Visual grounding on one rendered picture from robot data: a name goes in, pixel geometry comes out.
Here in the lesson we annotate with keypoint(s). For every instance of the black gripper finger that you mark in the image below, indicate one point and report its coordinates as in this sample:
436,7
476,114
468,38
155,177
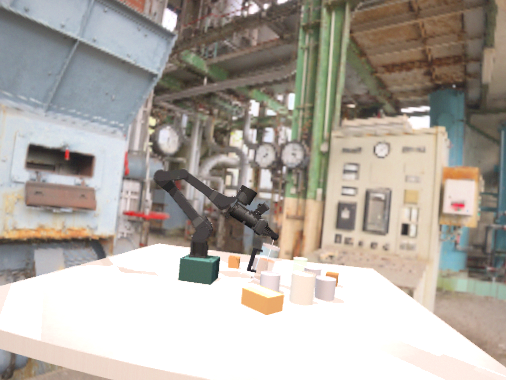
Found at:
268,232

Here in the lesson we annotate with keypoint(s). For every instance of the small orange block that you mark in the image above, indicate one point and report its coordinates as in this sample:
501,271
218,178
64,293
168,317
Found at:
333,275
233,262

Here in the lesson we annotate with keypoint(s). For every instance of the orange rectangular block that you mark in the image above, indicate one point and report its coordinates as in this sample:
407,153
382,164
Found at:
266,301

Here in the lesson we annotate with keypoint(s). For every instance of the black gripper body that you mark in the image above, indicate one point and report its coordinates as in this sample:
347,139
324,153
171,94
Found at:
251,221

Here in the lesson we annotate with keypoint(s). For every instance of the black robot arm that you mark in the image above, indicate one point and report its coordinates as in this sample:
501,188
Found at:
202,226

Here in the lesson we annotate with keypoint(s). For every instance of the cream cylinder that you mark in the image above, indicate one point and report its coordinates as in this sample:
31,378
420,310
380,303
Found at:
302,287

